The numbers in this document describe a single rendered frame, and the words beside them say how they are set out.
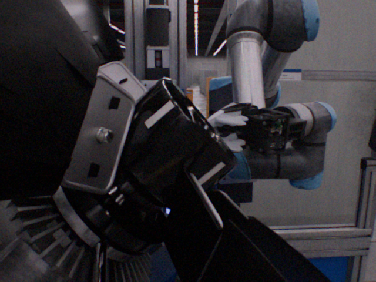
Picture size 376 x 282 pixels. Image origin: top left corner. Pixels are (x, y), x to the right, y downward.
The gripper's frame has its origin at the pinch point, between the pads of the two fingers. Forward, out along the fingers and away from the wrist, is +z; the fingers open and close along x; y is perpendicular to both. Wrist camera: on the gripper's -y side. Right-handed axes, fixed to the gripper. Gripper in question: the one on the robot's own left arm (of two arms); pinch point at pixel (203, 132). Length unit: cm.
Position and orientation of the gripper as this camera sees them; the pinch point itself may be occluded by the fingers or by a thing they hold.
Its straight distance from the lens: 53.0
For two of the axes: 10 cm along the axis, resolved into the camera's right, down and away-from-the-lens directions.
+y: 6.2, 2.6, -7.4
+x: -0.6, 9.6, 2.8
